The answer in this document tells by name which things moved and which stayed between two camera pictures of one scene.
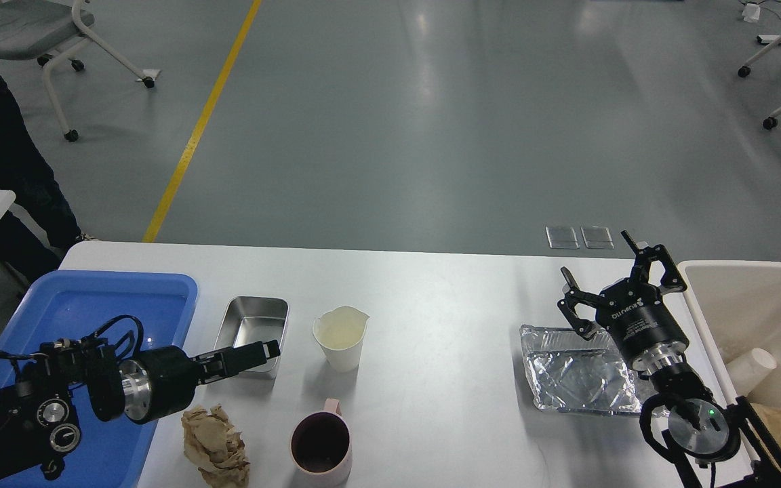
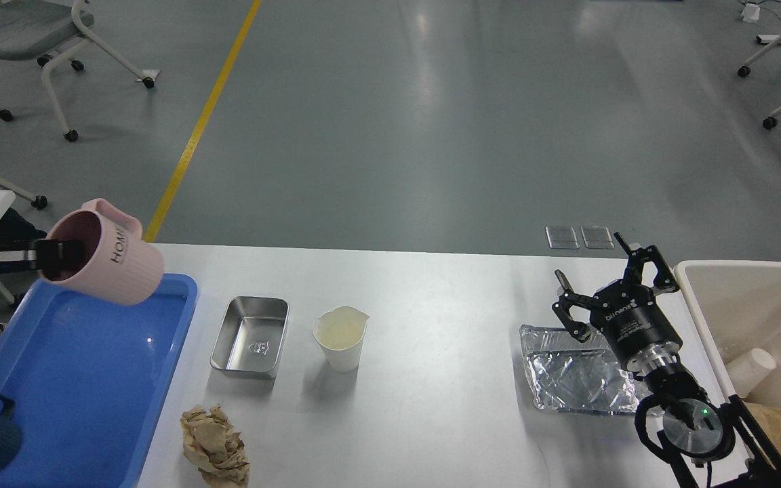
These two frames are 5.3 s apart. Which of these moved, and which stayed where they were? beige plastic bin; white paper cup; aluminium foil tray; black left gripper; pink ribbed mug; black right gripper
Moved: black left gripper; pink ribbed mug
Stayed: white paper cup; black right gripper; beige plastic bin; aluminium foil tray
